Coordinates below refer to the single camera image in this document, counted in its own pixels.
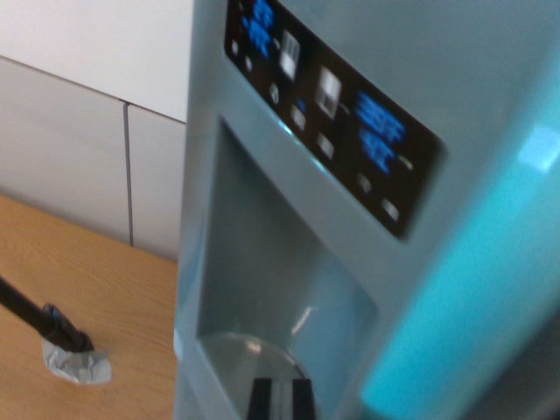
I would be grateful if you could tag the grey toy refrigerator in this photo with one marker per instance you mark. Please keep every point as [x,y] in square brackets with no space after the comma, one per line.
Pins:
[437,65]

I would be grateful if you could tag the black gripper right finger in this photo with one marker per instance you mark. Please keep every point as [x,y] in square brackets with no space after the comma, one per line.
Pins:
[304,400]

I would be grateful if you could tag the black control panel sticker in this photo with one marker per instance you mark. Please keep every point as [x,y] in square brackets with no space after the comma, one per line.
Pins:
[345,144]

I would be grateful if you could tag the black pole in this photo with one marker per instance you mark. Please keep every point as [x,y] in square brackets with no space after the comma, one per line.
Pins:
[26,310]

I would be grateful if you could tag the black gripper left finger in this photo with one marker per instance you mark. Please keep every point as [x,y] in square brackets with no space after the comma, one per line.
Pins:
[260,400]

